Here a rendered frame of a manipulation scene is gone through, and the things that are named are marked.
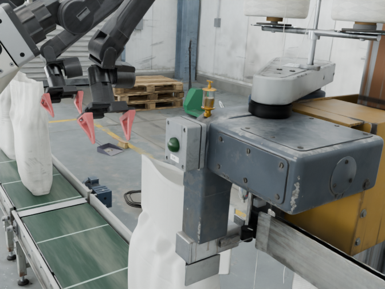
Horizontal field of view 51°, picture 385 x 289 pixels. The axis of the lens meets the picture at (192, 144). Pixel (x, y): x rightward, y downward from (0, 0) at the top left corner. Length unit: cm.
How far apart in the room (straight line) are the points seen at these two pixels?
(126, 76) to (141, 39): 812
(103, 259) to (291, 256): 131
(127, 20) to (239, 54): 744
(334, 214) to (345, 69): 592
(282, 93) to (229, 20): 796
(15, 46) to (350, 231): 83
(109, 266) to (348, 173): 148
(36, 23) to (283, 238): 71
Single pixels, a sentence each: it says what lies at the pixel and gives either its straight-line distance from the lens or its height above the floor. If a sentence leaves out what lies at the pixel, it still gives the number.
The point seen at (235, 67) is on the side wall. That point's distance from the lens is 859.
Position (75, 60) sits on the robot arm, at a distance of 156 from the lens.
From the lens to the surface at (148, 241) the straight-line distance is 136.
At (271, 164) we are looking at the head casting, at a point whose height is 131.
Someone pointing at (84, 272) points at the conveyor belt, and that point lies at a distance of 200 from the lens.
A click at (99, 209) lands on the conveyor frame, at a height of 38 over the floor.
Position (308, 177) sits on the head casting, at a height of 130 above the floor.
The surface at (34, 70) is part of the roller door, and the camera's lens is 842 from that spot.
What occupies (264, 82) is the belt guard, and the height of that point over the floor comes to 141.
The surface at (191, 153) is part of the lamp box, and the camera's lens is 76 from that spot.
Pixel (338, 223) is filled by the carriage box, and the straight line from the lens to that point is 98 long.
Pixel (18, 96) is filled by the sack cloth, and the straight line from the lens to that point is 277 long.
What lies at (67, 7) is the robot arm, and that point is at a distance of 98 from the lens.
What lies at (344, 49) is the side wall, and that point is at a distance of 686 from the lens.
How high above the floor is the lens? 153
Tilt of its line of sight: 18 degrees down
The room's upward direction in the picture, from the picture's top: 3 degrees clockwise
